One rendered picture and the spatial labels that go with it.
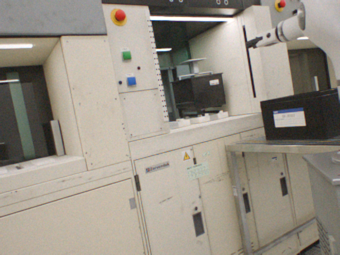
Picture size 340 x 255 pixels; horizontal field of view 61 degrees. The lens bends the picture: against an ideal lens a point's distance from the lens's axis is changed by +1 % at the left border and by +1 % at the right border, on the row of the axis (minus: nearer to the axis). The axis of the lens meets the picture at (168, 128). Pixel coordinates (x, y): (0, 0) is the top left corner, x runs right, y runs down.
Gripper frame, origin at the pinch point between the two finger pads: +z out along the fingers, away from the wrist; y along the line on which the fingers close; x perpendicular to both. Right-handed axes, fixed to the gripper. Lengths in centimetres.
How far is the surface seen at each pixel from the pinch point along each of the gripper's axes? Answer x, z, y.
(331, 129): -40, -30, -2
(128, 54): 1, 13, -56
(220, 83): -12.4, 32.3, 7.1
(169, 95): -10, 103, 18
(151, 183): -50, 14, -55
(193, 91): -14.4, 33.5, -11.6
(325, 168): -43, -50, -41
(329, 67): -9, 55, 159
